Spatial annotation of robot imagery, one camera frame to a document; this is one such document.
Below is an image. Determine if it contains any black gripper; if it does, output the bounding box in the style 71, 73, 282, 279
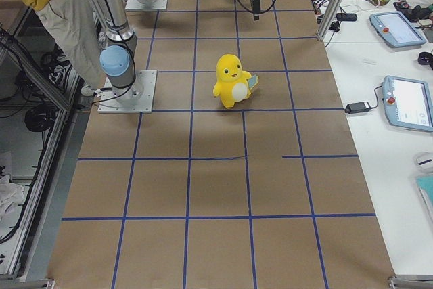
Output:
250, 0, 261, 14

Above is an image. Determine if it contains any yellow plush toy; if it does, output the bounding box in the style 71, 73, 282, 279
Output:
212, 54, 258, 109

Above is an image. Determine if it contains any upper teach pendant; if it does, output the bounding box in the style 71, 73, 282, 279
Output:
369, 12, 426, 47

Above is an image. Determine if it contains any teach pendant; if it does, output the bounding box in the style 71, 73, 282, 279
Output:
382, 75, 432, 132
369, 12, 426, 47

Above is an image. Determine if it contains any black power adapter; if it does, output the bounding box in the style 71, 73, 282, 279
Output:
344, 102, 371, 114

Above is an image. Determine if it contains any lower teach pendant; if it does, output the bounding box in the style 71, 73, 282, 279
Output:
382, 75, 432, 132

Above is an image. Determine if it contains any person in beige trousers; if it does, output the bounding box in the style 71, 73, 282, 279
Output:
21, 0, 104, 97

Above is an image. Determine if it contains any aluminium frame post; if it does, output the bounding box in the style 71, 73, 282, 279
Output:
316, 0, 360, 42

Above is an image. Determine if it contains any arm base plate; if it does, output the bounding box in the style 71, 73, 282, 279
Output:
97, 70, 157, 114
125, 0, 168, 12

